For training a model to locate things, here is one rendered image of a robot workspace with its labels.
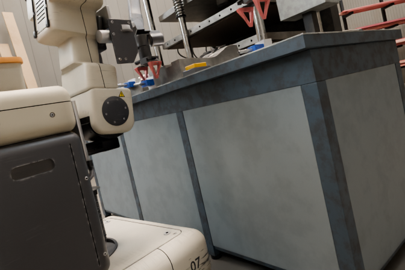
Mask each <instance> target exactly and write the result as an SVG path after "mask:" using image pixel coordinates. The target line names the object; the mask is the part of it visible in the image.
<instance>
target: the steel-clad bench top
mask: <svg viewBox="0 0 405 270"><path fill-rule="evenodd" d="M384 30H401V28H397V29H383V30H358V31H332V32H319V33H301V34H299V35H296V36H293V37H290V38H288V39H285V40H282V41H280V42H277V43H274V44H271V45H269V46H266V47H264V48H260V49H258V50H255V51H253V52H249V53H247V54H244V55H241V56H239V57H236V58H233V59H231V60H228V61H225V62H223V63H220V64H224V63H226V62H229V61H232V60H235V59H237V58H240V57H243V56H246V55H248V54H252V53H254V52H257V51H259V50H262V49H265V48H268V47H270V46H273V45H276V44H279V43H281V42H285V41H287V40H290V39H293V38H295V37H298V36H301V35H305V34H327V33H350V32H362V31H384ZM220 64H217V65H214V66H212V67H208V68H207V69H210V68H213V67H215V66H218V65H220ZM207 69H203V70H201V71H198V72H202V71H204V70H207ZM198 72H195V73H193V74H197V73H198ZM193 74H190V75H187V76H185V77H188V76H191V75H193ZM185 77H182V78H185ZM182 78H179V79H177V80H180V79H182ZM177 80H174V81H177ZM174 81H171V82H174ZM171 82H168V83H166V84H169V83H171ZM163 85H165V84H162V85H161V86H163ZM157 87H160V86H157ZM157 87H155V88H157ZM155 88H152V89H155ZM152 89H149V90H152ZM149 90H146V91H144V92H147V91H149ZM141 93H143V92H141ZM141 93H138V94H141ZM138 94H136V95H138ZM136 95H133V96H136ZM131 97H132V96H131Z"/></svg>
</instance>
